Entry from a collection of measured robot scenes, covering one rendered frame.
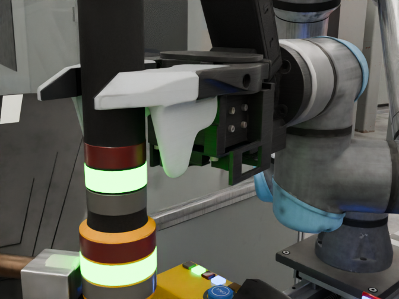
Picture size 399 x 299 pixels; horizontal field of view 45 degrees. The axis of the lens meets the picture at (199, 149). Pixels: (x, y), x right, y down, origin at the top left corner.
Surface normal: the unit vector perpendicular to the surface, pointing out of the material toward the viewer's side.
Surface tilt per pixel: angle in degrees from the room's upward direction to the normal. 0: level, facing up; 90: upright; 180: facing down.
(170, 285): 0
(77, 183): 38
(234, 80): 90
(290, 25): 108
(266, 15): 91
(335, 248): 72
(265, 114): 90
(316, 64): 62
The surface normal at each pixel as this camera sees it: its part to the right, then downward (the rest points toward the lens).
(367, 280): 0.01, -0.97
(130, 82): 0.27, -0.56
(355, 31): 0.51, 0.23
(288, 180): -0.75, 0.15
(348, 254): -0.45, -0.08
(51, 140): 0.00, -0.59
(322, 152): 0.05, 0.25
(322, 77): 0.79, -0.02
